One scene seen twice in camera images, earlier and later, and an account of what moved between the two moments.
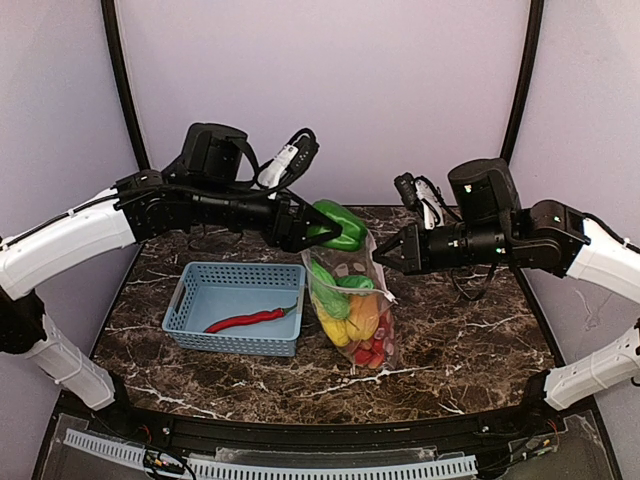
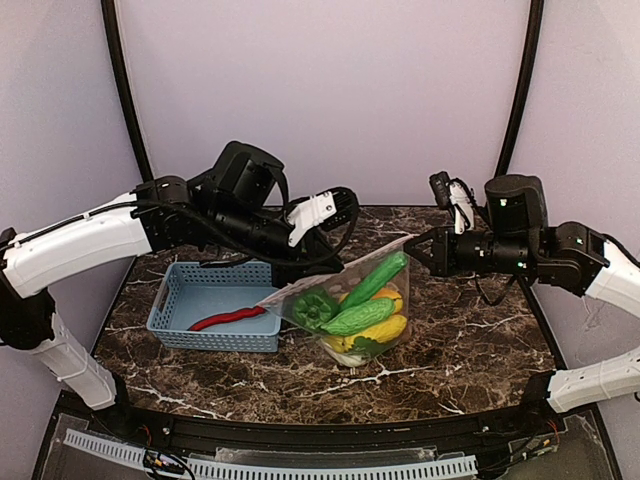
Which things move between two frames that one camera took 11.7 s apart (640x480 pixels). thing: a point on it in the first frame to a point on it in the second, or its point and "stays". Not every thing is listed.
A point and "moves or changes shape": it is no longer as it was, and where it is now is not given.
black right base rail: [556, 356] stays
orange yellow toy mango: [363, 320] to [391, 294]
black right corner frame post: [532, 56] stays
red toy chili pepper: [255, 316] to [237, 314]
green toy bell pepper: [353, 233] to [312, 310]
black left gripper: [285, 226] to [298, 262]
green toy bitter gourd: [333, 298] to [358, 316]
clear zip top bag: [355, 306] moves or changes shape
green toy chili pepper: [354, 281] to [375, 279]
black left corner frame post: [125, 84] stays
